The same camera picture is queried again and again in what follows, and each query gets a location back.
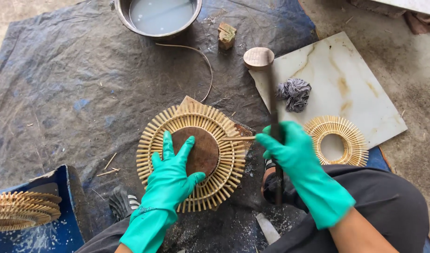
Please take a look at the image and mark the person's right hand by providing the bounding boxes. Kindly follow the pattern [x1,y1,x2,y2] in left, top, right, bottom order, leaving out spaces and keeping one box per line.
[255,121,324,187]

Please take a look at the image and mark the person's left hand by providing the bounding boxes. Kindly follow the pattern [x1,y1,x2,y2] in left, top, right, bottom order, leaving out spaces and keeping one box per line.
[141,131,206,212]

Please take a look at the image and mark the brown round wooden disc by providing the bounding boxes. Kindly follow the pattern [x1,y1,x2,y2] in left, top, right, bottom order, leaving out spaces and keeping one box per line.
[171,126,221,178]

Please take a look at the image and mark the large rattan sunburst frame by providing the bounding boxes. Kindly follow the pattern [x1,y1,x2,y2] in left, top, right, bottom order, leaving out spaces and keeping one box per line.
[136,104,249,213]

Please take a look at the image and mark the wooden mallet with round head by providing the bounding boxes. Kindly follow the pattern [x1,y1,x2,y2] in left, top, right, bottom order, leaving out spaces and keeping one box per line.
[243,47,284,207]

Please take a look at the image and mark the black striped sandal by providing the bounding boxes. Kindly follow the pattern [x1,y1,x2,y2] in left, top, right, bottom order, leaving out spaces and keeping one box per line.
[261,159,297,208]
[108,186,141,222]

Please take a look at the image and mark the grey crumpled cloth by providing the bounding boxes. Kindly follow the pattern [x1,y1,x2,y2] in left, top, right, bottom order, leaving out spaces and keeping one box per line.
[275,78,312,113]

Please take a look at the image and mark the long curved rattan strip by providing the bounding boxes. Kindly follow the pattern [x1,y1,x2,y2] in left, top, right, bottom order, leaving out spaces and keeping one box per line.
[155,43,214,103]

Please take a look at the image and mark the flat pale blade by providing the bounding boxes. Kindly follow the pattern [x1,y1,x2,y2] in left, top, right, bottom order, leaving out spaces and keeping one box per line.
[255,212,282,246]

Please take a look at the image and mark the white marble tile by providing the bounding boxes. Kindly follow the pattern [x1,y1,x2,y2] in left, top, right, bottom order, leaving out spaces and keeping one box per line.
[249,32,408,152]

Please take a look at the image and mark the small wooden block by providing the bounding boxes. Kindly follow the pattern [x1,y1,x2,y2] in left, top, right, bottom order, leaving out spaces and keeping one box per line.
[217,22,237,50]

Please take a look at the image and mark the person's black trousers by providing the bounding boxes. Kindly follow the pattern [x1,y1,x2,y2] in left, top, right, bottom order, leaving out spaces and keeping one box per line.
[74,164,430,253]

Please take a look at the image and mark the metal basin with water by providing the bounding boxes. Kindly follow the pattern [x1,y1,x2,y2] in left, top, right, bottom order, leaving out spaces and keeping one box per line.
[114,0,203,39]

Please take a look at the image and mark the brown rubble piece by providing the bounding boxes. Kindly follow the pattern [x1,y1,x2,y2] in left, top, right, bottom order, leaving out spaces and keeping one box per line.
[404,11,430,35]

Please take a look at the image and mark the white board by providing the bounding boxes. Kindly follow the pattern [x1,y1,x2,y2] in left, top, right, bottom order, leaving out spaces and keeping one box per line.
[348,0,430,18]

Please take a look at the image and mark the dark blue tarp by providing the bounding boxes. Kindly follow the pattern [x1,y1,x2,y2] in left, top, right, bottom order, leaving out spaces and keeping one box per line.
[0,0,394,253]

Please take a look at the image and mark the blue plastic container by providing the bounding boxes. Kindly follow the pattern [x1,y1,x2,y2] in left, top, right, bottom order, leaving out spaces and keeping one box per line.
[0,164,93,253]

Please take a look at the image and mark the stack of rattan sunburst frames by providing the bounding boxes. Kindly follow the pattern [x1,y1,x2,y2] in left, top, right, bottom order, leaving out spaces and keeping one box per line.
[0,191,62,233]

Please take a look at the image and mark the small rattan sunburst ring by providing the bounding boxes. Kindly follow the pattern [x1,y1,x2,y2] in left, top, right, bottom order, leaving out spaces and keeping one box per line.
[303,115,369,167]

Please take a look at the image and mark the wooden board under frame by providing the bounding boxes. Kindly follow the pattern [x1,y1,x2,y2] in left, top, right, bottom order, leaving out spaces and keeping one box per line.
[178,96,255,148]

